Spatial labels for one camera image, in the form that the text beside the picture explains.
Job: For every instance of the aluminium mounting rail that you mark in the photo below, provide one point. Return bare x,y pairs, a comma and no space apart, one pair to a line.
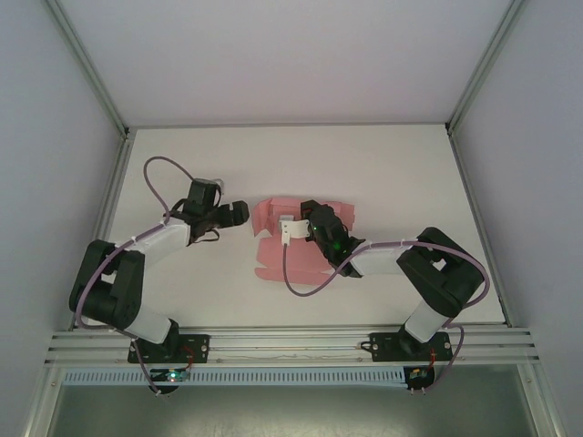
291,341

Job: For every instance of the small circuit board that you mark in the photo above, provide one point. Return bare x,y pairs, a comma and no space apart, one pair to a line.
416,375

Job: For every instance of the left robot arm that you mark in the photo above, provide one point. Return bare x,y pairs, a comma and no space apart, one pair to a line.
109,291

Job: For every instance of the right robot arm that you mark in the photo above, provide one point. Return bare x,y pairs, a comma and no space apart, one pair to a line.
437,282

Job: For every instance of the circuit board with green light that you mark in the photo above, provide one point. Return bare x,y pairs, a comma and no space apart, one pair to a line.
172,375

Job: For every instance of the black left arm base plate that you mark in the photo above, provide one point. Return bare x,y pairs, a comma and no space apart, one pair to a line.
196,341

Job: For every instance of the aluminium side rail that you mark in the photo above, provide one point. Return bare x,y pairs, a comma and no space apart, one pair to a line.
465,182
119,164

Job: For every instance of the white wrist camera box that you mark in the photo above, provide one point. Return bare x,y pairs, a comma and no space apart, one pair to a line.
220,184
293,227

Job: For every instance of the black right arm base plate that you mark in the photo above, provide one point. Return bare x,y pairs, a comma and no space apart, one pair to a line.
382,348

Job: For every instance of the aluminium frame leg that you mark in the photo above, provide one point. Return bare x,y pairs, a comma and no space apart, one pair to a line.
43,405
542,405

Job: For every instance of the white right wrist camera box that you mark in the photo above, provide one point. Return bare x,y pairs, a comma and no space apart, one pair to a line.
293,227

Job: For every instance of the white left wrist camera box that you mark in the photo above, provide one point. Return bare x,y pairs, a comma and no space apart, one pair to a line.
220,184

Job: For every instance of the grey metal panel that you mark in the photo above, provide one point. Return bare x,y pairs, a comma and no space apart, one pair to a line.
291,414

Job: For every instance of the black round mount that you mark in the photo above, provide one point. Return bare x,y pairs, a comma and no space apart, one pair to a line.
419,387

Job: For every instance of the pink paper box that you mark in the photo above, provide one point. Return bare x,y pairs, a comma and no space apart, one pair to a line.
273,259

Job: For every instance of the aluminium corner post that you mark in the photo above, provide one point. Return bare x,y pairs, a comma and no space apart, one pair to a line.
483,68
88,68

